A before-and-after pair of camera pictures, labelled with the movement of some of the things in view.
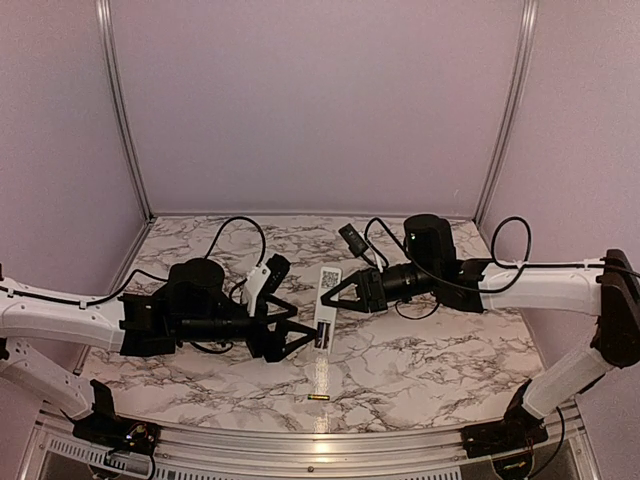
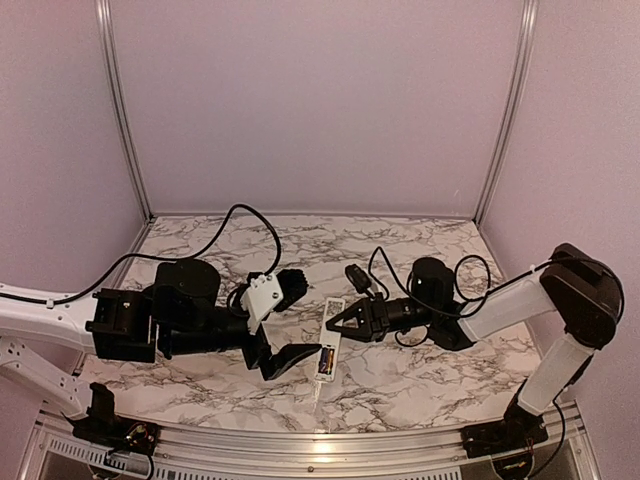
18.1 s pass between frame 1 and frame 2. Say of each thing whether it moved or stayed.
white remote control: moved
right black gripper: moved
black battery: moved
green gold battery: moved
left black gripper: moved
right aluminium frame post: stayed
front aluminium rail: stayed
